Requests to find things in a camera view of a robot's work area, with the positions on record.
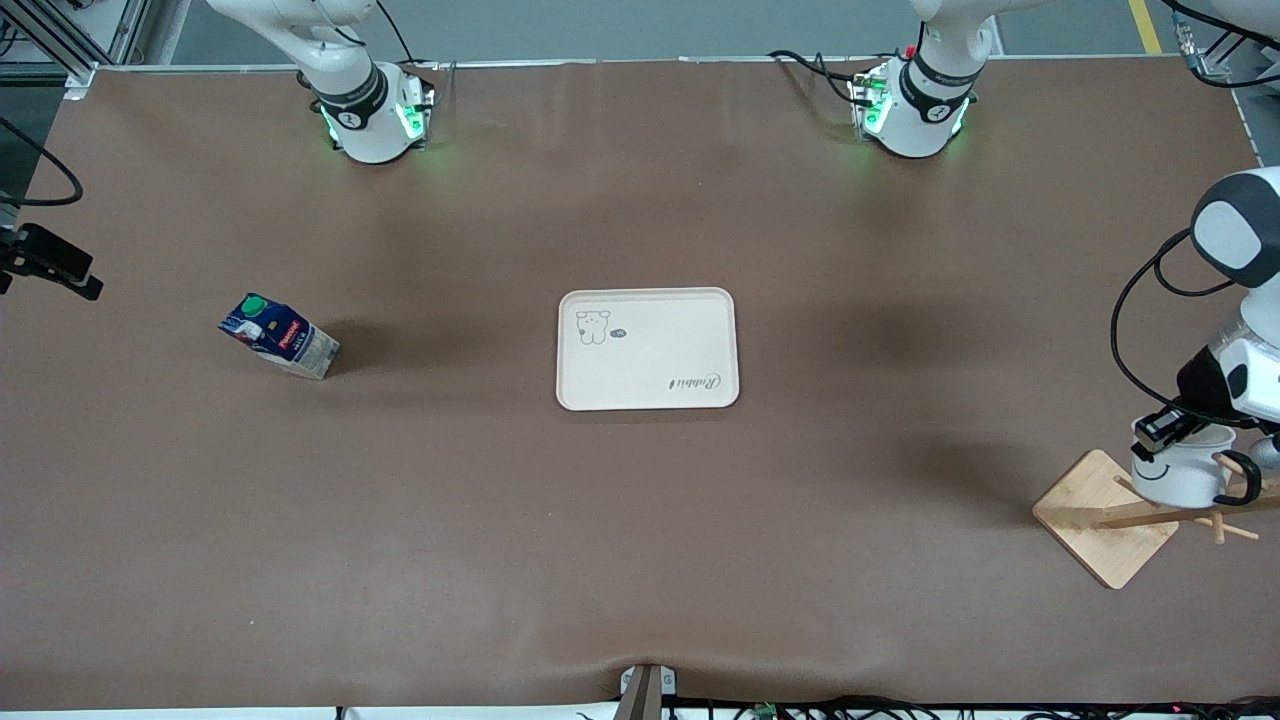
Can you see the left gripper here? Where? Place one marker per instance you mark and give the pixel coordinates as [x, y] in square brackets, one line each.
[1198, 385]

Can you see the beige plastic tray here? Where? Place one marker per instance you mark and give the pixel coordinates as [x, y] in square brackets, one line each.
[645, 360]

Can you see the brown table cover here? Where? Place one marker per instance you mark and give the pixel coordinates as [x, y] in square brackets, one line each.
[640, 550]

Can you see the aluminium frame profile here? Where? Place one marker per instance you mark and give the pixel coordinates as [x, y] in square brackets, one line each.
[55, 38]
[1212, 65]

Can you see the wooden mug tree stand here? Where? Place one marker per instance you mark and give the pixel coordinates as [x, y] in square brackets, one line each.
[1100, 530]

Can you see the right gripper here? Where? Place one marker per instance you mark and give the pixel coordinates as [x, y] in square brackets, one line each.
[48, 256]

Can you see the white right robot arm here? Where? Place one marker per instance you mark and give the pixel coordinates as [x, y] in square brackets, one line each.
[370, 135]

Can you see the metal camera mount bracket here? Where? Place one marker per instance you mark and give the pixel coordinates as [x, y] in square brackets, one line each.
[645, 695]

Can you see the blue white milk carton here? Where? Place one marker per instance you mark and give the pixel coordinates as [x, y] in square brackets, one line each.
[285, 345]

